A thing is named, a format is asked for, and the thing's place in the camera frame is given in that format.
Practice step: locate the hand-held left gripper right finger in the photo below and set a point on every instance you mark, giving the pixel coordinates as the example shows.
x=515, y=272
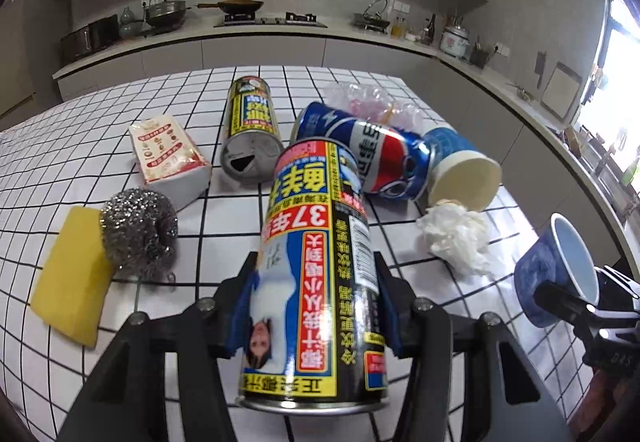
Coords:
x=389, y=322

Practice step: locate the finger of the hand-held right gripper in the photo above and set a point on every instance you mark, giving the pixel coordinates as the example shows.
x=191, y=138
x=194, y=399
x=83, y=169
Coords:
x=620, y=281
x=565, y=302

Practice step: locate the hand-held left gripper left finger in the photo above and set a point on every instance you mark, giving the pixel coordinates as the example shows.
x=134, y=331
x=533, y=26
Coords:
x=245, y=294

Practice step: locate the blue patterned cup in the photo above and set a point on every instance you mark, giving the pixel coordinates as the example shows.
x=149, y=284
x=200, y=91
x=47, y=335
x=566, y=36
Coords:
x=545, y=267

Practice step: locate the yellow black drink can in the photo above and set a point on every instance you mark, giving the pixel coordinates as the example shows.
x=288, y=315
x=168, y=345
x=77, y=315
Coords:
x=310, y=272
x=250, y=117

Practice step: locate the blue soda can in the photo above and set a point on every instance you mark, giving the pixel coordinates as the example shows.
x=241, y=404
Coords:
x=370, y=147

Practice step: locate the crumpled white tissue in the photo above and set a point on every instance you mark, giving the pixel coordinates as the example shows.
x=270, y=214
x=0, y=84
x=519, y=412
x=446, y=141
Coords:
x=455, y=237

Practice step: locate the steel wool scrubber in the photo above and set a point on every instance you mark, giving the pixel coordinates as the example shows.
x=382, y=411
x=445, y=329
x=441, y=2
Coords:
x=137, y=227

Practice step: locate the white red milk carton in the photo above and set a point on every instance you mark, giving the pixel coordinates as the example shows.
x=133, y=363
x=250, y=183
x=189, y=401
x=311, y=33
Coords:
x=165, y=152

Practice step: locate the white blue paper cup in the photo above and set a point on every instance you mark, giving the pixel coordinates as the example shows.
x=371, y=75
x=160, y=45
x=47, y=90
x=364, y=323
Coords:
x=465, y=172

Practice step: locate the yellow sponge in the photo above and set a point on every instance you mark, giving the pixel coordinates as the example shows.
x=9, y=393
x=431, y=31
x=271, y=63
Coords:
x=70, y=282

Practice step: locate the pale cutting board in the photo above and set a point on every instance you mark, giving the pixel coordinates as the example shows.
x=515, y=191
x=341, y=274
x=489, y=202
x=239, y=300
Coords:
x=561, y=90

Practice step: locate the bright window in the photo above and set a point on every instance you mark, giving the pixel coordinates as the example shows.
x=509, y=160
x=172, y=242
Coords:
x=620, y=72

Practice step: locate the white checkered tablecloth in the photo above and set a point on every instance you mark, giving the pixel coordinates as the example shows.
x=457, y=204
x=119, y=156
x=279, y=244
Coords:
x=100, y=132

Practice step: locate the hanging kitchen knife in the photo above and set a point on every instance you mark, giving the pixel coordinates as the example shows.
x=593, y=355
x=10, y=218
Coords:
x=540, y=70

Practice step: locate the crumpled clear plastic bag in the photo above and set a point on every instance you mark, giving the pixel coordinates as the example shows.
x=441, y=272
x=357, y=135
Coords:
x=360, y=97

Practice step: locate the grey kitchen counter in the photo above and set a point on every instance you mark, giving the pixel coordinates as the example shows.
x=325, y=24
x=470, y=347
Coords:
x=250, y=53

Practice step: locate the dark utensil holder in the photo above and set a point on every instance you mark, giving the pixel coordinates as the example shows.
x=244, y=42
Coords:
x=480, y=57

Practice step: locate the black gas stove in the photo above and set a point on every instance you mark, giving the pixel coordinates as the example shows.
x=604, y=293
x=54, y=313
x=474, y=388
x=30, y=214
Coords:
x=270, y=21

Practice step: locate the white rice cooker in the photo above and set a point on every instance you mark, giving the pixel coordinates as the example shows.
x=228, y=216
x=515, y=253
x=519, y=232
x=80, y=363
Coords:
x=456, y=42

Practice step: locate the green ceramic vase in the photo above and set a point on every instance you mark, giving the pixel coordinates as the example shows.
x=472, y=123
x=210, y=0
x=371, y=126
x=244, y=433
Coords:
x=131, y=25

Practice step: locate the grey pot with lid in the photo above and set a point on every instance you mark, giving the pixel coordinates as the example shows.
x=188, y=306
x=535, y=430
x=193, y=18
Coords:
x=165, y=12

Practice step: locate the yellow liquid bottle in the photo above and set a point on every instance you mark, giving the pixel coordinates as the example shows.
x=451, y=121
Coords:
x=397, y=27

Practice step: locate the dark glass bottle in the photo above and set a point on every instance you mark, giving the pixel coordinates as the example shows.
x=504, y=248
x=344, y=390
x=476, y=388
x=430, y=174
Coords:
x=429, y=30

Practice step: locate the black toaster oven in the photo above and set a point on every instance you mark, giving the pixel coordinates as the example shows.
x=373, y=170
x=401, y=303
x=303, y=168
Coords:
x=87, y=42

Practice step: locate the chrome sink faucet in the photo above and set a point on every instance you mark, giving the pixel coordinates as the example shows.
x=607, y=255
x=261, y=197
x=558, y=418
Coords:
x=372, y=17

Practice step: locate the brown refrigerator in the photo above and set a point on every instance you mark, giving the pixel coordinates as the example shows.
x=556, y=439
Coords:
x=25, y=47

